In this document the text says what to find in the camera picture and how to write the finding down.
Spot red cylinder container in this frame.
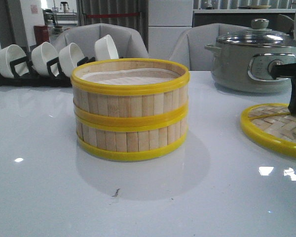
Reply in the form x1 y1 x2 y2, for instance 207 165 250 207
34 25 49 46

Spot white bowl far left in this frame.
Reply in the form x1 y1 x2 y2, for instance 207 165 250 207
0 44 26 78

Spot white bowl right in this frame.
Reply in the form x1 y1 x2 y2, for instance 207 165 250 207
94 35 119 61

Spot white steamer liner cloth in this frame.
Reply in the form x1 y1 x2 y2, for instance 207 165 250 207
81 68 180 85

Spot glass pot lid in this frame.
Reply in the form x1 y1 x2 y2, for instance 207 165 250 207
217 18 296 47

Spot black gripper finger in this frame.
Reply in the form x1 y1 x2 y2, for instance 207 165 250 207
271 63 296 115

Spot white cabinet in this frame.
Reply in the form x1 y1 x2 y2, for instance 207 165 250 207
148 0 193 59

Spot grey chair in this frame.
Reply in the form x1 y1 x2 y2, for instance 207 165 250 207
52 23 149 58
168 23 246 71

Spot green electric cooking pot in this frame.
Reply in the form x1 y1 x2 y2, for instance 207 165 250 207
204 42 296 93

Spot bamboo steamer basket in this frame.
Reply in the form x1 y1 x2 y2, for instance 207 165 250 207
71 58 190 118
74 104 188 161

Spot woven bamboo steamer lid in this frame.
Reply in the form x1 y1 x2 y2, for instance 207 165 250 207
240 103 296 158

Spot black bowl rack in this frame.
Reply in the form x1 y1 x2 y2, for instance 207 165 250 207
0 46 97 88

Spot left grey chair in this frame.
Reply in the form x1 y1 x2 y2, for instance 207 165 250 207
52 23 149 58

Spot white bowl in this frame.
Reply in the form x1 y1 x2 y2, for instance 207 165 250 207
59 42 85 77
0 44 26 78
31 42 58 76
94 35 119 61

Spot right grey chair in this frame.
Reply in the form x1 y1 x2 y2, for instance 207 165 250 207
168 23 246 71

